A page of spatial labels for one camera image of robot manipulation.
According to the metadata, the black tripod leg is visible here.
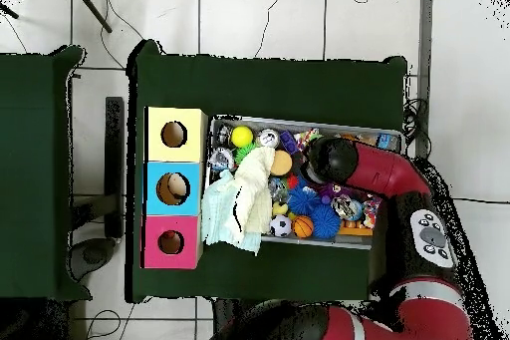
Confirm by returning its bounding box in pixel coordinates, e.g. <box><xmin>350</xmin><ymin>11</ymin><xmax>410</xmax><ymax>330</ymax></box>
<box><xmin>71</xmin><ymin>0</ymin><xmax>114</xmax><ymax>34</ymax></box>

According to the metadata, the multicoloured patchwork cloth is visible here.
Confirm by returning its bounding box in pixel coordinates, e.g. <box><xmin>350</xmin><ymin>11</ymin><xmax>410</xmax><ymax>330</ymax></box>
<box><xmin>293</xmin><ymin>128</ymin><xmax>321</xmax><ymax>147</ymax></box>

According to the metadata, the black and white soccer ball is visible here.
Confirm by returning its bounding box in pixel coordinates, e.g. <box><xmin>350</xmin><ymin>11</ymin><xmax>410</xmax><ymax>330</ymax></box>
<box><xmin>269</xmin><ymin>213</ymin><xmax>293</xmax><ymax>238</ymax></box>

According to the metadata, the silver top drink can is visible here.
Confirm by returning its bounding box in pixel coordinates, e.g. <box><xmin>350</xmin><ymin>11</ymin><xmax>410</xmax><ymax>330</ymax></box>
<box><xmin>256</xmin><ymin>128</ymin><xmax>281</xmax><ymax>150</ymax></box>

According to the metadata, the wooden box with three holes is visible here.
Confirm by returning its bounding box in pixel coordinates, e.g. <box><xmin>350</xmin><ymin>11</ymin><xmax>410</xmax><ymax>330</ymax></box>
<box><xmin>140</xmin><ymin>106</ymin><xmax>209</xmax><ymax>270</ymax></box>

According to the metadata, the orange toy basketball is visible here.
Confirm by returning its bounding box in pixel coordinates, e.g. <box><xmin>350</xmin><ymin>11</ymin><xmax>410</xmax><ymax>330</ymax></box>
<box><xmin>291</xmin><ymin>214</ymin><xmax>315</xmax><ymax>239</ymax></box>

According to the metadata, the yellow ball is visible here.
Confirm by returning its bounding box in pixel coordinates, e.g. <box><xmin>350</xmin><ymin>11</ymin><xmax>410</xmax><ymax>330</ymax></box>
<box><xmin>230</xmin><ymin>125</ymin><xmax>255</xmax><ymax>149</ymax></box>

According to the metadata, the silver wire mesh bin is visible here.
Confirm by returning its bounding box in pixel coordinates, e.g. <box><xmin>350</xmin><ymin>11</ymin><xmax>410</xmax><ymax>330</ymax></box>
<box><xmin>200</xmin><ymin>113</ymin><xmax>405</xmax><ymax>252</ymax></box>

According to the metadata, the black monitor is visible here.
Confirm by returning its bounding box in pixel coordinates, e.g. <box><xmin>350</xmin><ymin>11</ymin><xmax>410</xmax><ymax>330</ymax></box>
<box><xmin>67</xmin><ymin>96</ymin><xmax>126</xmax><ymax>282</ymax></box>

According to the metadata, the cream and mint cloth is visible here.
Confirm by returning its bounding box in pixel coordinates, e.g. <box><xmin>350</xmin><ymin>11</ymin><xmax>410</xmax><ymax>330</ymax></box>
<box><xmin>199</xmin><ymin>146</ymin><xmax>277</xmax><ymax>256</ymax></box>

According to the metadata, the purple spiky rubber toy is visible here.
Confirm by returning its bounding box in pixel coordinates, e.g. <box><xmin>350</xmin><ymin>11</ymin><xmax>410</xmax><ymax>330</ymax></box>
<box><xmin>318</xmin><ymin>181</ymin><xmax>348</xmax><ymax>202</ymax></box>

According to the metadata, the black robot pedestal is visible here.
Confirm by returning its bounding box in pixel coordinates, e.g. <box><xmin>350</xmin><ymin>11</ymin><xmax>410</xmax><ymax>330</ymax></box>
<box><xmin>212</xmin><ymin>298</ymin><xmax>308</xmax><ymax>319</ymax></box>

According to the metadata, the large green spiky ball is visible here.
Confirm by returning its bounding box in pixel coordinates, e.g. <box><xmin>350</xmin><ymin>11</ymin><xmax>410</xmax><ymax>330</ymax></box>
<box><xmin>234</xmin><ymin>142</ymin><xmax>258</xmax><ymax>165</ymax></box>

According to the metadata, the blue spiky toy with eyes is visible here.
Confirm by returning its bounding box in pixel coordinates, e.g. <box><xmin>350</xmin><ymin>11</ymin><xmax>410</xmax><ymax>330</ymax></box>
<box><xmin>287</xmin><ymin>185</ymin><xmax>322</xmax><ymax>215</ymax></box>

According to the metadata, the dark green tablecloth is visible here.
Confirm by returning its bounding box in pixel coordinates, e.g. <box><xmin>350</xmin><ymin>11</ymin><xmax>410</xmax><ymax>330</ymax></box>
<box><xmin>125</xmin><ymin>38</ymin><xmax>408</xmax><ymax>304</ymax></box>
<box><xmin>0</xmin><ymin>45</ymin><xmax>94</xmax><ymax>302</ymax></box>

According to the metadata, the round orange sponge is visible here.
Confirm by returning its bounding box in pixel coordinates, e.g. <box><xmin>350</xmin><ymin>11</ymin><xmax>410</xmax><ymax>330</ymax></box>
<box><xmin>269</xmin><ymin>150</ymin><xmax>294</xmax><ymax>176</ymax></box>

